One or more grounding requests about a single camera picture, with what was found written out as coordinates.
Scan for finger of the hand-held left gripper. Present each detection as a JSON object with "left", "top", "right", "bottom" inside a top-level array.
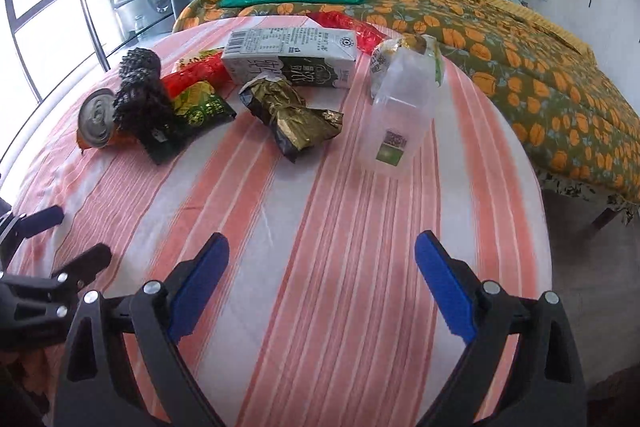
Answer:
[
  {"left": 46, "top": 243, "right": 113, "bottom": 309},
  {"left": 0, "top": 205, "right": 66, "bottom": 258}
]

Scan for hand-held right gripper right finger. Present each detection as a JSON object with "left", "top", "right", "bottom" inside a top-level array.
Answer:
[{"left": 414, "top": 229, "right": 587, "bottom": 427}]

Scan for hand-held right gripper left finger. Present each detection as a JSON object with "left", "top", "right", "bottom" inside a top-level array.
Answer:
[{"left": 52, "top": 232, "right": 231, "bottom": 427}]

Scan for green snack packet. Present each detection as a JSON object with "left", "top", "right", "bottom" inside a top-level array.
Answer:
[{"left": 142, "top": 79, "right": 237, "bottom": 166}]

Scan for white and yellow snack bag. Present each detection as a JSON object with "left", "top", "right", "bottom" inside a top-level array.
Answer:
[{"left": 369, "top": 34, "right": 446, "bottom": 100}]

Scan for orange drink can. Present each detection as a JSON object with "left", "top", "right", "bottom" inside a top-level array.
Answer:
[{"left": 76, "top": 88, "right": 126, "bottom": 150}]

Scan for pink striped tablecloth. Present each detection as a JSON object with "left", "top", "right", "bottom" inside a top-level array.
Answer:
[{"left": 0, "top": 14, "right": 553, "bottom": 427}]

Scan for floral bed sheet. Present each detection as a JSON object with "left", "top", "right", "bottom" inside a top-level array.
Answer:
[{"left": 540, "top": 172, "right": 640, "bottom": 225}]

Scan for dark bed leg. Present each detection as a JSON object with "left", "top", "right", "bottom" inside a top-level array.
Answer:
[{"left": 585, "top": 207, "right": 621, "bottom": 238}]

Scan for clear plastic cup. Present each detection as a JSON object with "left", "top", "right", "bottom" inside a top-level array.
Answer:
[{"left": 360, "top": 49, "right": 436, "bottom": 178}]

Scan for gold and brown crumpled wrapper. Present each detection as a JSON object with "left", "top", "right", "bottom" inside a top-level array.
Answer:
[{"left": 238, "top": 74, "right": 345, "bottom": 164}]

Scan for red snack packet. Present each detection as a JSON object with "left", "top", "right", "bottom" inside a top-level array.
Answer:
[{"left": 161, "top": 48, "right": 231, "bottom": 100}]

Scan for bed with orange floral quilt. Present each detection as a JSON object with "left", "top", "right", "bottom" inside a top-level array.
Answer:
[{"left": 172, "top": 0, "right": 640, "bottom": 208}]

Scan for white and green milk carton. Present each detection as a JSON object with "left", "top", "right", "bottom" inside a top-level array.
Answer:
[{"left": 220, "top": 28, "right": 358, "bottom": 92}]

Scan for red plastic wrapper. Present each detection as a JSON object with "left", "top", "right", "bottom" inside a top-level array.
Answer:
[{"left": 306, "top": 11, "right": 396, "bottom": 55}]

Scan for black window frame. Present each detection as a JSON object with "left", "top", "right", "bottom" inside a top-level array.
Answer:
[{"left": 0, "top": 0, "right": 63, "bottom": 108}]

